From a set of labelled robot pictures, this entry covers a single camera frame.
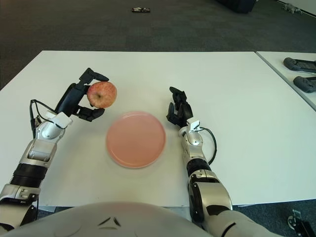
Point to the white neighbouring table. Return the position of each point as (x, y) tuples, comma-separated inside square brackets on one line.
[(276, 61)]

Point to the black metal wheeled stand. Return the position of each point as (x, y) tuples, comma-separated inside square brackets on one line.
[(298, 224)]

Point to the large black floor object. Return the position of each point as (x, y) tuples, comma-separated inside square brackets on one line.
[(237, 5)]

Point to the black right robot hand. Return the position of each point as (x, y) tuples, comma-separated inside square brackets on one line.
[(184, 111)]

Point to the pink round plate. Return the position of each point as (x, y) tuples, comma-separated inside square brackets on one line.
[(135, 139)]

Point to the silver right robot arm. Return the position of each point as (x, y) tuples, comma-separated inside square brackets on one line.
[(195, 140)]

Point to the small dark patterned floor object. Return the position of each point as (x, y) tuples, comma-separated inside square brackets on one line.
[(140, 10)]

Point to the small grey floor object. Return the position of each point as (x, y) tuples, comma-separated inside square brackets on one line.
[(292, 8)]

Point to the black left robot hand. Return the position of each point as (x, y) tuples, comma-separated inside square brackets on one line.
[(70, 97)]

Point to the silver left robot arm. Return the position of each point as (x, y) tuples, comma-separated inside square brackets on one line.
[(47, 133)]

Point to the grey robot torso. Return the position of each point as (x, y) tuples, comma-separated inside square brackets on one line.
[(98, 219)]

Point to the grey handheld controller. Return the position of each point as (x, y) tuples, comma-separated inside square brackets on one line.
[(306, 84), (297, 64)]

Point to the red apple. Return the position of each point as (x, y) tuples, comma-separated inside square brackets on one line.
[(102, 95)]

